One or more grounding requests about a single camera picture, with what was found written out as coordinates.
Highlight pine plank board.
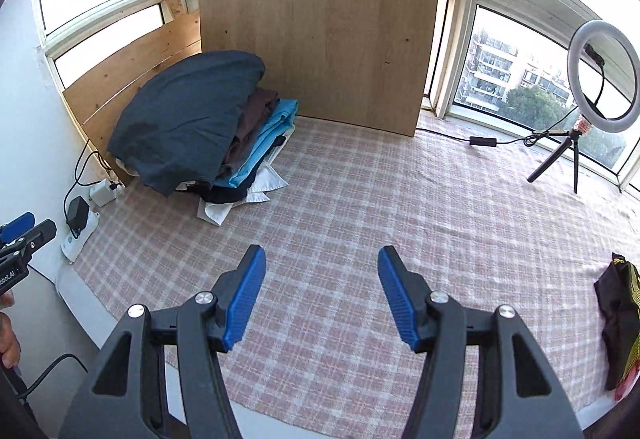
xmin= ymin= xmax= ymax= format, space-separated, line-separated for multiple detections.
xmin=62 ymin=10 xmax=202 ymax=187

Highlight black ring light cable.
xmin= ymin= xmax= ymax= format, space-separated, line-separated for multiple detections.
xmin=415 ymin=106 xmax=578 ymax=150

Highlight white ring light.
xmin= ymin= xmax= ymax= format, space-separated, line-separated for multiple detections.
xmin=566 ymin=20 xmax=640 ymax=134

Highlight dark grey pants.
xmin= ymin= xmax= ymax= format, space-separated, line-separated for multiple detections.
xmin=107 ymin=50 xmax=267 ymax=197

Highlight navy folded garment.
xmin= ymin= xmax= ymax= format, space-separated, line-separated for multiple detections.
xmin=190 ymin=169 xmax=258 ymax=204

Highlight blue folded garment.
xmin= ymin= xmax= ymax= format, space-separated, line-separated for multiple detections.
xmin=212 ymin=99 xmax=300 ymax=188

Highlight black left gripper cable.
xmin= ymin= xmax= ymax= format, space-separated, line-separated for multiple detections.
xmin=10 ymin=353 xmax=90 ymax=407

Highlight white power strip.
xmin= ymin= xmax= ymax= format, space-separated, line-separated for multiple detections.
xmin=61 ymin=210 xmax=101 ymax=264

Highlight brown folded garment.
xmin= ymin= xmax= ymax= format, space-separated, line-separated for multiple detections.
xmin=222 ymin=88 xmax=281 ymax=170

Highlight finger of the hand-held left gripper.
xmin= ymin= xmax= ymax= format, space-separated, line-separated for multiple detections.
xmin=0 ymin=212 xmax=37 ymax=242
xmin=20 ymin=219 xmax=58 ymax=253

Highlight light wooden board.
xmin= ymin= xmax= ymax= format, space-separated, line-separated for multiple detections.
xmin=199 ymin=0 xmax=443 ymax=138

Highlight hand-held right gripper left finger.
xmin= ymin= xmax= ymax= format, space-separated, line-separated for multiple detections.
xmin=59 ymin=244 xmax=267 ymax=439

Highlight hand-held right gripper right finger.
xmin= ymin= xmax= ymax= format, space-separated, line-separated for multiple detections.
xmin=377 ymin=246 xmax=586 ymax=439

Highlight black charger cable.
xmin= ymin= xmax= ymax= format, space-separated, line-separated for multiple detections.
xmin=62 ymin=139 xmax=126 ymax=230

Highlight black power adapter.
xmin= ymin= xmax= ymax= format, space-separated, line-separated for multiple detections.
xmin=66 ymin=196 xmax=91 ymax=239

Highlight white folded garment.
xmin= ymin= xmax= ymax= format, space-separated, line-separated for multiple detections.
xmin=197 ymin=159 xmax=290 ymax=226

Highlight white charger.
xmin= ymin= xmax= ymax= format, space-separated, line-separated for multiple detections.
xmin=89 ymin=179 xmax=118 ymax=207

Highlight pink plaid blanket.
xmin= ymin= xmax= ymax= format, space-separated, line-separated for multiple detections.
xmin=72 ymin=111 xmax=640 ymax=412

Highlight black garment with yellow stripes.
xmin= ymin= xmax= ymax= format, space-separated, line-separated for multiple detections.
xmin=594 ymin=253 xmax=640 ymax=402

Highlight person's left hand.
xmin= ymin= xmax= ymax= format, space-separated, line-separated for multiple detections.
xmin=0 ymin=291 xmax=23 ymax=369

